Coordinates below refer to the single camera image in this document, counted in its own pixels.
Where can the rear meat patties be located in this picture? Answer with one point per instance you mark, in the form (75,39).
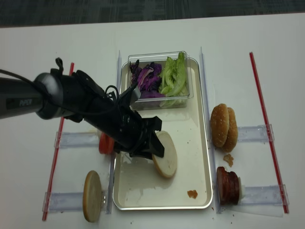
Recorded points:
(234,189)

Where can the food scrap on tray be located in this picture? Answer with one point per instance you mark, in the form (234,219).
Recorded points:
(192,194)

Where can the white patty pusher block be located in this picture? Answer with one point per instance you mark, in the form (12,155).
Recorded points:
(241,190)

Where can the rear sesame bun top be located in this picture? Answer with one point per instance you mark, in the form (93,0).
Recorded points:
(232,135)

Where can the clear plastic salad box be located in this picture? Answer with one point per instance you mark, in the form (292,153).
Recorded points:
(160,58)

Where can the green lettuce leaves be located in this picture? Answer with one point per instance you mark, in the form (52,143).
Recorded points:
(174,82)

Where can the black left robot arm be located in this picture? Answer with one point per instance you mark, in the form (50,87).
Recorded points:
(78,97)

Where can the front meat patty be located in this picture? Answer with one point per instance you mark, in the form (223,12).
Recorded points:
(223,185)

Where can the clear tomato holder rail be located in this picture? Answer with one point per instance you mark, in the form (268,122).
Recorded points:
(74,140)

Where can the clear patty holder rail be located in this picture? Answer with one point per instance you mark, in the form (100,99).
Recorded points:
(267,195)

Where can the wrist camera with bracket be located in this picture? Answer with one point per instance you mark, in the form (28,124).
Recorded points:
(130,96)

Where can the right red strip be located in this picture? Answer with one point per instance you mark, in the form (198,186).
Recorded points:
(271,144)

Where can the front sesame bun top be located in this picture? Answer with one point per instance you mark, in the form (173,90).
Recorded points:
(219,123)

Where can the clear bun holder rail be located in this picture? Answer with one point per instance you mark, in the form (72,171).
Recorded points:
(259,133)
(62,202)

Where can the bun slice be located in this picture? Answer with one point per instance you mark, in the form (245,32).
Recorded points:
(92,197)
(167,165)

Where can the red strip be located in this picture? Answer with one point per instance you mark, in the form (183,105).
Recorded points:
(54,162)
(271,144)

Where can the clear bun bottom holder rail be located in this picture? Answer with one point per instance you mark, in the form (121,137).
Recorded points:
(62,202)

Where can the front tomato slice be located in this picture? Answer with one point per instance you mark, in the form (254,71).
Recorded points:
(106,144)

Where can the left red strip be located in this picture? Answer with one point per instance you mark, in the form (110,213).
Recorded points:
(54,162)

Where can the clear bun top holder rail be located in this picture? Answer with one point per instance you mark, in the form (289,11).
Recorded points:
(259,133)

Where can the sesame bun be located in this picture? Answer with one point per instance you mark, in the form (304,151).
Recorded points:
(219,123)
(232,135)

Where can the bread crumb on table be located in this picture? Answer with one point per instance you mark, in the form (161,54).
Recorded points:
(229,159)

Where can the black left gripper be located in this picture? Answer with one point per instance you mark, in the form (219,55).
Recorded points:
(133,134)

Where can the purple cabbage leaves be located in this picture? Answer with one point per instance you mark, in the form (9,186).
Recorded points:
(147,78)

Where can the right clear divider rail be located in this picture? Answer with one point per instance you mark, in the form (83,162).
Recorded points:
(207,114)

